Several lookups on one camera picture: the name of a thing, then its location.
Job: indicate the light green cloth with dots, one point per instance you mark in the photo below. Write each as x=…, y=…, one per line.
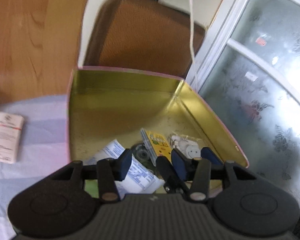
x=91, y=187

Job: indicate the white paper sachet packet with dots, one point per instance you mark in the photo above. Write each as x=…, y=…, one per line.
x=11, y=126

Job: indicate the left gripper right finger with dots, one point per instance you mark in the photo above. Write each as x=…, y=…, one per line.
x=239, y=199

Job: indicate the yellow card case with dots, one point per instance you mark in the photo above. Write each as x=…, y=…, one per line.
x=156, y=144

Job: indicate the frosted glass door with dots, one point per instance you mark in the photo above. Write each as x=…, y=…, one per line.
x=248, y=71

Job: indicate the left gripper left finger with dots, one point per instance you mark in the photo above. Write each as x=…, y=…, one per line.
x=58, y=205

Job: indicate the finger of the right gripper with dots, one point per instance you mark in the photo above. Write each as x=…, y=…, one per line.
x=172, y=182
x=207, y=153

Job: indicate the white blue tissue packet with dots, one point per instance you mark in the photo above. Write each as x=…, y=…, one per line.
x=138, y=179

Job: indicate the striped grey bed sheet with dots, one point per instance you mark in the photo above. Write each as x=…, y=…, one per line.
x=43, y=149

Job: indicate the brown chair backrest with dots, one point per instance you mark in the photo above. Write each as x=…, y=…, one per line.
x=140, y=34

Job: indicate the wooden pattern wall sheet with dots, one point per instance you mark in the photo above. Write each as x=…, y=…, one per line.
x=39, y=46

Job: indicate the white smiley plug adapter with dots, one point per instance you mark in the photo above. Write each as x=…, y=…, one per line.
x=190, y=147

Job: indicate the pink tin box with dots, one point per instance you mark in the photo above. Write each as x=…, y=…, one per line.
x=112, y=104

